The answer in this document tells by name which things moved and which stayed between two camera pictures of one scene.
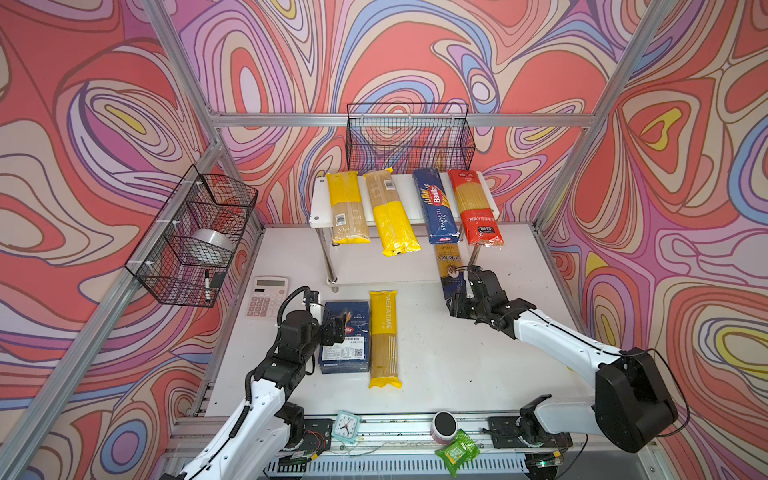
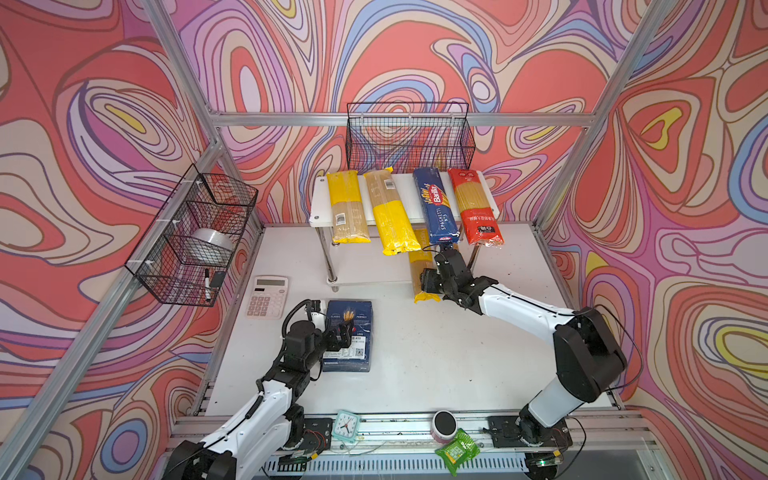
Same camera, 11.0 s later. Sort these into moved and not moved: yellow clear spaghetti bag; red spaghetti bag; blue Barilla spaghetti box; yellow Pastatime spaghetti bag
Moved: yellow Pastatime spaghetti bag
Not moved: yellow clear spaghetti bag; red spaghetti bag; blue Barilla spaghetti box
